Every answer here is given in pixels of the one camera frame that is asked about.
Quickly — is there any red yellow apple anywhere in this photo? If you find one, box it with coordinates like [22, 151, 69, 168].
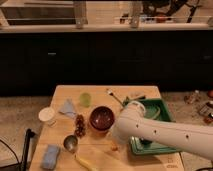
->
[111, 143, 118, 151]

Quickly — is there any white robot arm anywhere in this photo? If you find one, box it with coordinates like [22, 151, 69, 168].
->
[110, 101, 213, 161]

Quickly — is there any green plastic cup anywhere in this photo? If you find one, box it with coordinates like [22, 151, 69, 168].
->
[79, 93, 91, 107]

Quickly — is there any white paper cup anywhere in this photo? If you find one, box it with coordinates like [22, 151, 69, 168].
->
[38, 107, 56, 126]

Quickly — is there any small metal cup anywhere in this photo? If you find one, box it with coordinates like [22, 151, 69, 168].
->
[63, 135, 78, 153]

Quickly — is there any dark red bowl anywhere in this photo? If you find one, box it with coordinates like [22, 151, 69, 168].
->
[89, 106, 115, 131]

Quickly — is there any light blue cloth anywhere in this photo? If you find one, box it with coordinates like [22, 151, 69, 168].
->
[59, 99, 76, 118]

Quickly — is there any bunch of dark grapes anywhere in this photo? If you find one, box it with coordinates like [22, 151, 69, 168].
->
[74, 115, 86, 137]

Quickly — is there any green plastic tray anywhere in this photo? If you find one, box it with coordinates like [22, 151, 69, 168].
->
[129, 99, 178, 156]

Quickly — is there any yellow banana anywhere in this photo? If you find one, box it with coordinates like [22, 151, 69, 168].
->
[75, 155, 99, 171]

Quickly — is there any black stand left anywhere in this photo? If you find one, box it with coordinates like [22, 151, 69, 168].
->
[20, 129, 35, 171]

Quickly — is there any blue sponge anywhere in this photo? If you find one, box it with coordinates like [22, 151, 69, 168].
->
[41, 145, 60, 170]

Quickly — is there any black handled knife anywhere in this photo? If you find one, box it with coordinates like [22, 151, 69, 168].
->
[125, 95, 146, 101]

